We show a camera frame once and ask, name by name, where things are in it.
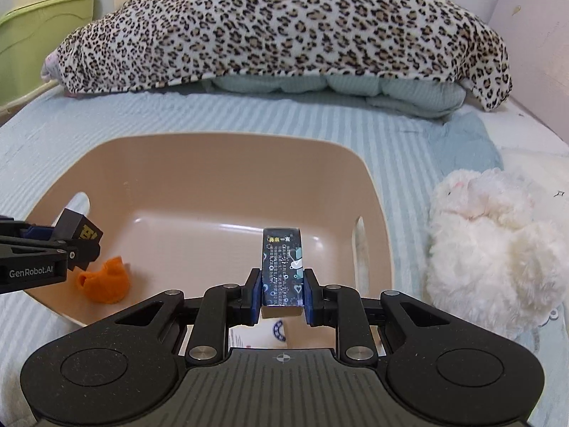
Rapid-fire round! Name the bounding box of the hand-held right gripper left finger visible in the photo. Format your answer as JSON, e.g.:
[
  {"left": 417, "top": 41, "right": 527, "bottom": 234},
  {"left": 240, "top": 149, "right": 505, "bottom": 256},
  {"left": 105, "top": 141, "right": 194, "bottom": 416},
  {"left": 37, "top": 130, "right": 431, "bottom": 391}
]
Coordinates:
[{"left": 113, "top": 269, "right": 263, "bottom": 362}]

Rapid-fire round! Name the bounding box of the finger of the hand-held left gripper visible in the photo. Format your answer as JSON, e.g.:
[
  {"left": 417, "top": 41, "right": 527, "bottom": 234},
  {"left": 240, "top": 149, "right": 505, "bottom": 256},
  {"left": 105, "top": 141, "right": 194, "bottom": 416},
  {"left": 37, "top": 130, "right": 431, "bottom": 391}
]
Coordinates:
[
  {"left": 52, "top": 238, "right": 101, "bottom": 273},
  {"left": 0, "top": 215, "right": 59, "bottom": 243}
]

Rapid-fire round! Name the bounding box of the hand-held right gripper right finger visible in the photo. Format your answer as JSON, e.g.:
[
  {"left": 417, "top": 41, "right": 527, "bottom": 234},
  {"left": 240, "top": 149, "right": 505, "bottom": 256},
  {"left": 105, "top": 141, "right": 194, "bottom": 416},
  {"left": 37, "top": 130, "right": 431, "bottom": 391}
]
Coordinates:
[{"left": 303, "top": 269, "right": 450, "bottom": 363}]

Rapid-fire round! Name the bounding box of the small black box yellow print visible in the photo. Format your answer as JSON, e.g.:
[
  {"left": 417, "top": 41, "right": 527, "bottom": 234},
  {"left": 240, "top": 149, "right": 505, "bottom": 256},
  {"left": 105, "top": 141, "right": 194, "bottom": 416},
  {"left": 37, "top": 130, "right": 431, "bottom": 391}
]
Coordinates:
[{"left": 52, "top": 207, "right": 104, "bottom": 254}]

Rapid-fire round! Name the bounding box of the dark printed rectangular box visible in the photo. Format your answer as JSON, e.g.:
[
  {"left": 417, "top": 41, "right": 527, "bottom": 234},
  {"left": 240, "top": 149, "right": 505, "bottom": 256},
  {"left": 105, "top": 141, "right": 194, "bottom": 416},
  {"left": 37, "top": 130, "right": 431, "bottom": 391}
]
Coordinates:
[{"left": 260, "top": 227, "right": 305, "bottom": 320}]

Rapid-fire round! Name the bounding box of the beige plastic basin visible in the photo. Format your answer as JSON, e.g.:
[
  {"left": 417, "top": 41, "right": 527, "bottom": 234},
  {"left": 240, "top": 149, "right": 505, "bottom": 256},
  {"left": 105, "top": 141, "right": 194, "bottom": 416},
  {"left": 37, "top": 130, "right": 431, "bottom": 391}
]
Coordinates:
[{"left": 24, "top": 132, "right": 395, "bottom": 327}]

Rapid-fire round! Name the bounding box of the orange knitted toy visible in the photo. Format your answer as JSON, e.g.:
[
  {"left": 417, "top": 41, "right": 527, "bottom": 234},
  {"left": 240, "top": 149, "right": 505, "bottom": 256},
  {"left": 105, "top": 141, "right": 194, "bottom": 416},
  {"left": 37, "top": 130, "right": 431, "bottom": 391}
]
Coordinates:
[{"left": 76, "top": 255, "right": 131, "bottom": 304}]

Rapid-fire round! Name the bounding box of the pink cloth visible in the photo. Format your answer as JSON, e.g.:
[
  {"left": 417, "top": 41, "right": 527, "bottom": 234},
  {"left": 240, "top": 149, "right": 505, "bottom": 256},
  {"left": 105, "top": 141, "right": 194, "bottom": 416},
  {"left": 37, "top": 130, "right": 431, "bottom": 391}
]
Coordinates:
[{"left": 41, "top": 49, "right": 67, "bottom": 95}]

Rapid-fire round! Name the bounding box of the white plush toy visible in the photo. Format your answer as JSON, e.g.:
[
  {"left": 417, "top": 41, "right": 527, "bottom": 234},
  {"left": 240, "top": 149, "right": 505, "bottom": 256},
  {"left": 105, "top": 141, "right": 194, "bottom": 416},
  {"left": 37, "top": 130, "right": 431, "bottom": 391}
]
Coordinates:
[{"left": 426, "top": 168, "right": 567, "bottom": 341}]

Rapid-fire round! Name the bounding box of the striped light blue bed sheet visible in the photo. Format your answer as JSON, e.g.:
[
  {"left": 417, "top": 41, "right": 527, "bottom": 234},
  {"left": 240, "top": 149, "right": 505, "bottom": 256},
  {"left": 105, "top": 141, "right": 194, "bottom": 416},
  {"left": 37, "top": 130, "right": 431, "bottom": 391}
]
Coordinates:
[{"left": 0, "top": 82, "right": 503, "bottom": 427}]

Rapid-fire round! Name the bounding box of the green plastic storage bin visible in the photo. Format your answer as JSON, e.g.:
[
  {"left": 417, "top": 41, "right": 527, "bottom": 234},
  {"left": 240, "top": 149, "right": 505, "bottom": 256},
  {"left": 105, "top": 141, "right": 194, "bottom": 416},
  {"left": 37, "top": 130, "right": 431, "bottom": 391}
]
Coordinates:
[{"left": 0, "top": 0, "right": 97, "bottom": 107}]

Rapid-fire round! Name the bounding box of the pale green folded quilt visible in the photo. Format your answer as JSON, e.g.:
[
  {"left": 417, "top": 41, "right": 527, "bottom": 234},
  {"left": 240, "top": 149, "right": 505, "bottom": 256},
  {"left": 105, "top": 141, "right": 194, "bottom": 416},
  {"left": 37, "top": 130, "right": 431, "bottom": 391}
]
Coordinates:
[{"left": 209, "top": 73, "right": 465, "bottom": 120}]

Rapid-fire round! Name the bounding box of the grey-blue cloth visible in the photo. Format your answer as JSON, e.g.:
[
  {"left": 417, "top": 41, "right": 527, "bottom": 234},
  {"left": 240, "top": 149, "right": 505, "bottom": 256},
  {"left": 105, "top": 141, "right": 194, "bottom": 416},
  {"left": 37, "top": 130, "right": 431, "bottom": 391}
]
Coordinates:
[{"left": 426, "top": 111, "right": 504, "bottom": 184}]

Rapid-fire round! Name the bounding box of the white fleece blanket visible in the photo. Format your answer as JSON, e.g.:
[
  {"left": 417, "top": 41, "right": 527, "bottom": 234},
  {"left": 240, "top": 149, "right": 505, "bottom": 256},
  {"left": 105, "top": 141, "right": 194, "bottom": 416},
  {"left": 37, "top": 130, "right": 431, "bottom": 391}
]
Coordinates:
[{"left": 498, "top": 144, "right": 569, "bottom": 321}]

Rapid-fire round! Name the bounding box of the leopard print blanket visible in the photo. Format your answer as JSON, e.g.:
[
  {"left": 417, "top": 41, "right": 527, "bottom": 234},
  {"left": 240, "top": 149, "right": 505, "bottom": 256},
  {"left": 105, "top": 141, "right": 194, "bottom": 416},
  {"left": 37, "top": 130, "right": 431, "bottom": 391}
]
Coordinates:
[{"left": 44, "top": 0, "right": 513, "bottom": 113}]

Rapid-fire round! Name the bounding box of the pale pink board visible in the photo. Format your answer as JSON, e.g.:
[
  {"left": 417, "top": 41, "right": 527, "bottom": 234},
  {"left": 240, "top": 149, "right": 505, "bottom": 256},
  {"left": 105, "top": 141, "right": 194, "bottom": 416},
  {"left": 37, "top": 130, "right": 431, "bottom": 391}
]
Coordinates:
[{"left": 489, "top": 0, "right": 569, "bottom": 145}]

